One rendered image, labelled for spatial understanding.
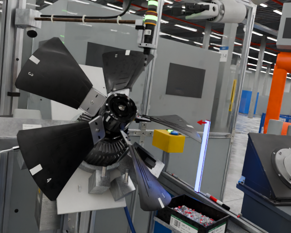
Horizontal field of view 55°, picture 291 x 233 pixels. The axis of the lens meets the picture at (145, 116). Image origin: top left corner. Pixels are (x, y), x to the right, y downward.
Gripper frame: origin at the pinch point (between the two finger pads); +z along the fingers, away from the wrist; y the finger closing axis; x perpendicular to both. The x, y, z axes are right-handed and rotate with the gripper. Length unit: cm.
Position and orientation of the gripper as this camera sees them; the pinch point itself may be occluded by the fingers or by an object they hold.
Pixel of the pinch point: (180, 9)
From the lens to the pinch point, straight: 115.1
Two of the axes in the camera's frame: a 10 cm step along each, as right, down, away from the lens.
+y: -4.9, -1.4, 8.6
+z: -8.7, 1.3, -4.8
